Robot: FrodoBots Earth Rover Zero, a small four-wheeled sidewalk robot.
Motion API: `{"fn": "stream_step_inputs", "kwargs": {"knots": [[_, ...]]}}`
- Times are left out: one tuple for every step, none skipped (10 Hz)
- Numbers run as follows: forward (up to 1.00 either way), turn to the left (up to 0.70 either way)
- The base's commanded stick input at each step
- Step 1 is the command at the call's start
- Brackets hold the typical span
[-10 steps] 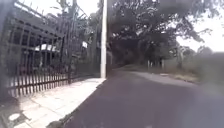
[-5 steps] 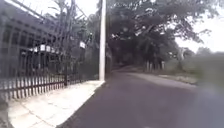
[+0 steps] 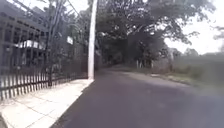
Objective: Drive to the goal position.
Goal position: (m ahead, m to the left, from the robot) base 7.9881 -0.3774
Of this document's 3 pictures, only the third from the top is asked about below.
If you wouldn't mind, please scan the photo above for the pale concrete pavement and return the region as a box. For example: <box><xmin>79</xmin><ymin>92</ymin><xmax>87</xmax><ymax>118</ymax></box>
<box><xmin>0</xmin><ymin>78</ymin><xmax>95</xmax><ymax>128</ymax></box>

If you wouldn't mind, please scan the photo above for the dark grey asphalt road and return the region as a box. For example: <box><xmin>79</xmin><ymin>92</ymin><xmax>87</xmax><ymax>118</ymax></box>
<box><xmin>49</xmin><ymin>66</ymin><xmax>224</xmax><ymax>128</ymax></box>

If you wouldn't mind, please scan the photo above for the dark picket fence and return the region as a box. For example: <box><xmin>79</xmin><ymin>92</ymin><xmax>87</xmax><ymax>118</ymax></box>
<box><xmin>0</xmin><ymin>64</ymin><xmax>88</xmax><ymax>101</ymax></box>

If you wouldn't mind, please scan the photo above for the grassy verge with bushes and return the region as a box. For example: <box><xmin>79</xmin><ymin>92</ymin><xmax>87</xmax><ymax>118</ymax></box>
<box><xmin>133</xmin><ymin>49</ymin><xmax>224</xmax><ymax>89</ymax></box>

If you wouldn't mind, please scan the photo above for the pale concrete utility pole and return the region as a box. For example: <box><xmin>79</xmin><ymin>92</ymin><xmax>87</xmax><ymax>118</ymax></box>
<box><xmin>87</xmin><ymin>0</ymin><xmax>99</xmax><ymax>81</ymax></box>

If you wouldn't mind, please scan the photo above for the building with barred windows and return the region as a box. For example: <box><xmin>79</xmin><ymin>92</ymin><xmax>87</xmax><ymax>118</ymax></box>
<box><xmin>0</xmin><ymin>0</ymin><xmax>76</xmax><ymax>73</ymax></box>

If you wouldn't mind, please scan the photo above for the thin bare tree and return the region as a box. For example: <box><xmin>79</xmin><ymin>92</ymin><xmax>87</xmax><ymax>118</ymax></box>
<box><xmin>41</xmin><ymin>0</ymin><xmax>73</xmax><ymax>88</ymax></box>

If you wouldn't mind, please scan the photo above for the large dark tree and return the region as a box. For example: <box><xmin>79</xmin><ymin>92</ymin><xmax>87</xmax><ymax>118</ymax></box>
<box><xmin>71</xmin><ymin>0</ymin><xmax>216</xmax><ymax>69</ymax></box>

